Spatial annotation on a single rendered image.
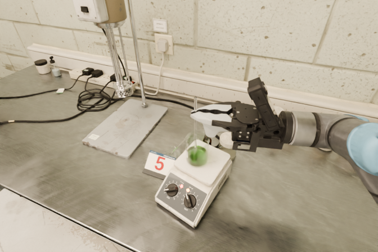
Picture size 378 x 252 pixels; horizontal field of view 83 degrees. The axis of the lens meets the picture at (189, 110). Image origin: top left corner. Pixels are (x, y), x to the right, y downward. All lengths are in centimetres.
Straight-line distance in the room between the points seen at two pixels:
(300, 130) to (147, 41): 76
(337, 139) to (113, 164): 60
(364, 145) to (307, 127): 12
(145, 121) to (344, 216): 68
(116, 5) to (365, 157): 62
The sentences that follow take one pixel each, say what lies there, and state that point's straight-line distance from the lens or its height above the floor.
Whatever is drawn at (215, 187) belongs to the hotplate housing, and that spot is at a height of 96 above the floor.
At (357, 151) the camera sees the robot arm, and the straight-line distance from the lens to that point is 42.
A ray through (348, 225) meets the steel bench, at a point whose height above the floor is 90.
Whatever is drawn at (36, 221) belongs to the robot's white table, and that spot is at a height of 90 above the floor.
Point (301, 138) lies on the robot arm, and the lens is 49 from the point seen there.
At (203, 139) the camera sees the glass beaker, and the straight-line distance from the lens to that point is 58.
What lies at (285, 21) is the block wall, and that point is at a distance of 84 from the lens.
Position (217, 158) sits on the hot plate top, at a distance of 61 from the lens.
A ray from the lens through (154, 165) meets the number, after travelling 69.
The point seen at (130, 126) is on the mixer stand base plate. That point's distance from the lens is 85.
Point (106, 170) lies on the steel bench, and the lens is 74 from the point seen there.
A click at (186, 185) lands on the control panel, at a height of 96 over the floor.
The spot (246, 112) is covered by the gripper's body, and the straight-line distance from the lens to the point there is 48.
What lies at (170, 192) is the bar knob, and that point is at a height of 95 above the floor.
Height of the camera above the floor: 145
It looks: 36 degrees down
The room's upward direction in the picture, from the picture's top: straight up
